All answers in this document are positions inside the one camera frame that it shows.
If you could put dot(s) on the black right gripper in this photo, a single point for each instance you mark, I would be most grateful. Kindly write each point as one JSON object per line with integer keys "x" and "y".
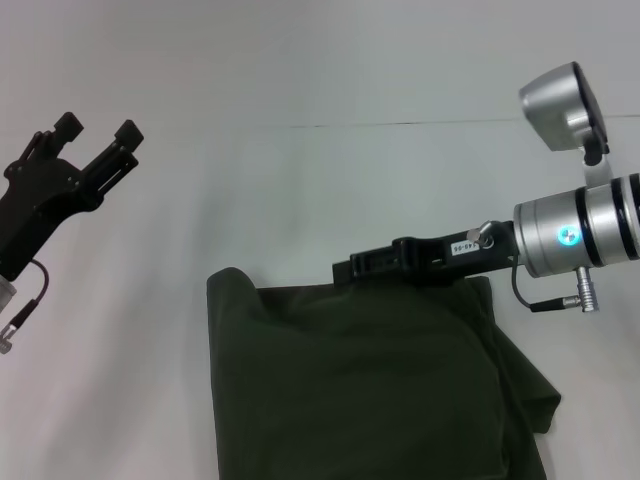
{"x": 460, "y": 252}

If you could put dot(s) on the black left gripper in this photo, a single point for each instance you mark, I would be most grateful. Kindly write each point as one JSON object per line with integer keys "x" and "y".
{"x": 35, "y": 210}

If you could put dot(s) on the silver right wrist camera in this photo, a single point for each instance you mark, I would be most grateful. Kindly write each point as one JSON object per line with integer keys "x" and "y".
{"x": 560, "y": 107}

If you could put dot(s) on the dark green FREE t-shirt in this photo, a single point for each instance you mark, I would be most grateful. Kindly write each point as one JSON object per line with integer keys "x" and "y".
{"x": 360, "y": 390}

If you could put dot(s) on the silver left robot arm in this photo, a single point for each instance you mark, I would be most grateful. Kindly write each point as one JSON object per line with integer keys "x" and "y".
{"x": 6, "y": 292}

